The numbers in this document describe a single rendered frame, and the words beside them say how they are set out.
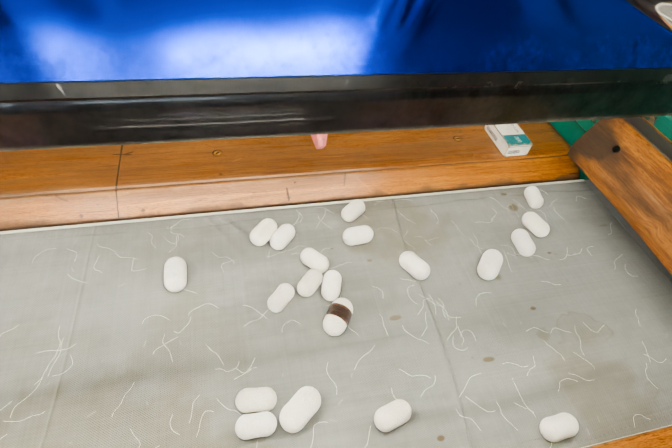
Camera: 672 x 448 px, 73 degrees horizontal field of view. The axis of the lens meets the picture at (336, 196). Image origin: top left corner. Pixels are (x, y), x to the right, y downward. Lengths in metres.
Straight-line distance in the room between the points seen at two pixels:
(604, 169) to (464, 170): 0.15
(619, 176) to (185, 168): 0.48
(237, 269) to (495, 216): 0.31
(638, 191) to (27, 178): 0.65
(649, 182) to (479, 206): 0.18
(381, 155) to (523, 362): 0.28
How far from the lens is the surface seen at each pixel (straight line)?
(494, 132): 0.65
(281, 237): 0.47
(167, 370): 0.43
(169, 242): 0.50
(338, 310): 0.42
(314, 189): 0.53
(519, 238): 0.55
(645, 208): 0.57
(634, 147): 0.59
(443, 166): 0.59
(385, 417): 0.40
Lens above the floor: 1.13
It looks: 45 degrees down
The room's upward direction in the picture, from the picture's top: 9 degrees clockwise
